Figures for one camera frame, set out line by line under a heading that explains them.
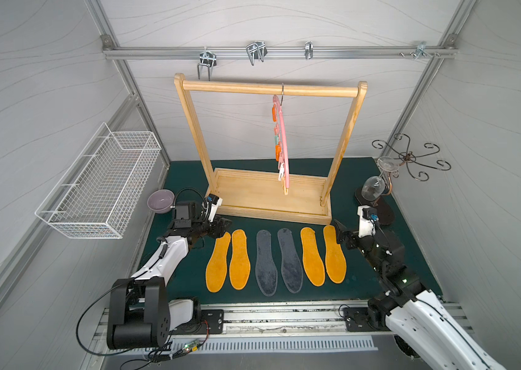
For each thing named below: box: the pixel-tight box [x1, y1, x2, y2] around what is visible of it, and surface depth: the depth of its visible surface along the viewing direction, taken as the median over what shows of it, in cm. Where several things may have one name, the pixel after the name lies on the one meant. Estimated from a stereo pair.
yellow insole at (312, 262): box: [300, 226, 326, 287], surface depth 88 cm
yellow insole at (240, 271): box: [228, 228, 251, 291], surface depth 88 cm
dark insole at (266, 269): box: [255, 229, 279, 297], surface depth 86 cm
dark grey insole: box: [277, 228, 303, 294], surface depth 87 cm
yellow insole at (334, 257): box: [323, 225, 347, 285], surface depth 87 cm
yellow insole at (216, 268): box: [205, 232, 232, 293], surface depth 86 cm
